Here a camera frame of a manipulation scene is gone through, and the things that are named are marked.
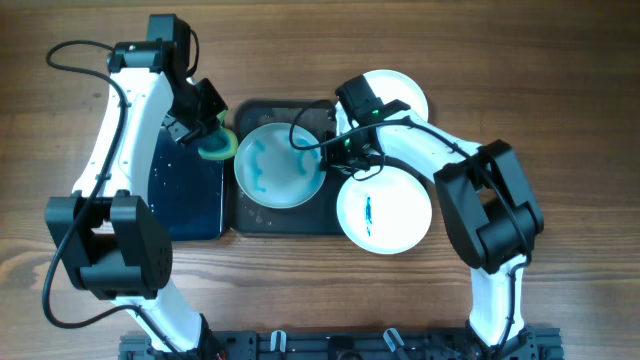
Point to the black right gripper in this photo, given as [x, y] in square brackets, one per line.
[331, 159]

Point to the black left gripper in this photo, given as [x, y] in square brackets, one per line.
[185, 132]

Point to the yellow green sponge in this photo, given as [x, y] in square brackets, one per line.
[220, 145]

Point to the white plate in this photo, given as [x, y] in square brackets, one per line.
[391, 85]
[384, 210]
[275, 167]

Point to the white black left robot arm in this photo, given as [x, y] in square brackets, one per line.
[107, 238]

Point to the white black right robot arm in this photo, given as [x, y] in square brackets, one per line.
[398, 164]

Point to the black serving tray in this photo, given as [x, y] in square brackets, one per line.
[316, 217]

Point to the black water basin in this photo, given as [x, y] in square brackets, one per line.
[185, 191]

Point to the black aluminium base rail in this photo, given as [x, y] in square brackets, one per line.
[431, 344]

